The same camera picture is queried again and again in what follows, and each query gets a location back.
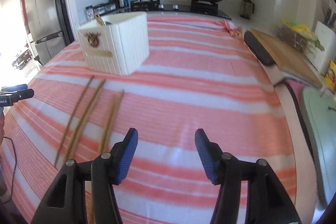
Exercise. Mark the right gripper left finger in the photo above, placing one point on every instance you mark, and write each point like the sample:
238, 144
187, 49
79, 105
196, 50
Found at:
64, 201

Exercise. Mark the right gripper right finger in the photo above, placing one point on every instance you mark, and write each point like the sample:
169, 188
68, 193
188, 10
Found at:
267, 199

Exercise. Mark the person left hand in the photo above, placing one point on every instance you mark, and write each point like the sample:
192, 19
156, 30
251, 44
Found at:
2, 123

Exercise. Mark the silver refrigerator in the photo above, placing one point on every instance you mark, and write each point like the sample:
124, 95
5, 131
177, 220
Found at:
48, 26

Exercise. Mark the green sink tray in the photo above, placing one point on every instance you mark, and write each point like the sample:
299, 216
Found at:
318, 111

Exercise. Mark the chopsticks inside box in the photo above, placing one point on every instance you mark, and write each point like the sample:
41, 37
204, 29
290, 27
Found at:
99, 19

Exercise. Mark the white ribbed utensil box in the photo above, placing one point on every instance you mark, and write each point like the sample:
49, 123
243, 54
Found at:
119, 47

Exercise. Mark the spice jar rack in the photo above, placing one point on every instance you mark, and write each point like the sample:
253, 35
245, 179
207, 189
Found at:
99, 9

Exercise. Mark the pink striped table cloth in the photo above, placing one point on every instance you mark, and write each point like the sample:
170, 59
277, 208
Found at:
198, 75

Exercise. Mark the yellow snack packet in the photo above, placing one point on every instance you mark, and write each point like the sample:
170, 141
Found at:
330, 76

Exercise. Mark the wooden cutting board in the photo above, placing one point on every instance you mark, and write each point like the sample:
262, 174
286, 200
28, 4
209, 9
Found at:
290, 63

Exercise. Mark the black cutting board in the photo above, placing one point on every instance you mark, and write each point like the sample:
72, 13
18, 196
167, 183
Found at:
258, 50

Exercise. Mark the yellow green bag basket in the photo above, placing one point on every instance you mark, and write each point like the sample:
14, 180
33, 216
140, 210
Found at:
298, 36

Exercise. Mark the black gas stove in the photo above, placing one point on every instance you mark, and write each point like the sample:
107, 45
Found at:
193, 7

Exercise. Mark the glass french press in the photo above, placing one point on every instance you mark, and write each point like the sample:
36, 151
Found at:
247, 9

